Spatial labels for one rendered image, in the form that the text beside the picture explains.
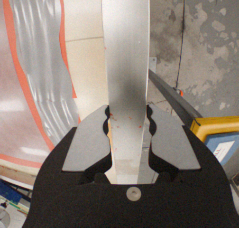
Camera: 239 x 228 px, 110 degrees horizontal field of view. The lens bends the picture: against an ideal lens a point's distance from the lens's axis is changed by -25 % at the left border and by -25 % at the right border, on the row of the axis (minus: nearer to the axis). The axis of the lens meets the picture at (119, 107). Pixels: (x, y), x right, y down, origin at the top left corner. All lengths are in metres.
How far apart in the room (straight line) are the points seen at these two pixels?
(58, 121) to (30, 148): 0.14
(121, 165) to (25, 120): 0.19
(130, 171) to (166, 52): 1.07
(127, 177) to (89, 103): 0.14
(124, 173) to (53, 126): 0.14
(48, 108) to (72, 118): 0.04
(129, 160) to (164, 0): 1.20
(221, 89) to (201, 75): 0.37
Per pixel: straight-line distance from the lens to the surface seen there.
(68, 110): 0.17
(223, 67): 1.55
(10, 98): 0.24
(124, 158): 0.17
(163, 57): 1.15
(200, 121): 0.23
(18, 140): 0.31
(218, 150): 0.27
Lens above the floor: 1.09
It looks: 61 degrees down
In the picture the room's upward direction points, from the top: 176 degrees counter-clockwise
